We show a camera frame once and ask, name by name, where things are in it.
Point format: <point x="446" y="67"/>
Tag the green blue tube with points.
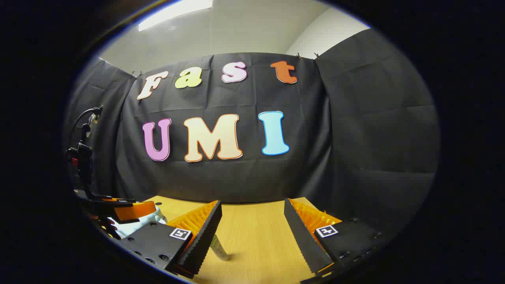
<point x="219" y="249"/>

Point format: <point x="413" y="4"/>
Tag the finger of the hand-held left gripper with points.
<point x="136" y="210"/>

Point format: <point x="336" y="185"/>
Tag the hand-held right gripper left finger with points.
<point x="205" y="236"/>

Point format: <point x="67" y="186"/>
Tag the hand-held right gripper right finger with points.
<point x="303" y="240"/>

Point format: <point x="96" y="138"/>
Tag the light blue suitcase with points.
<point x="134" y="228"/>

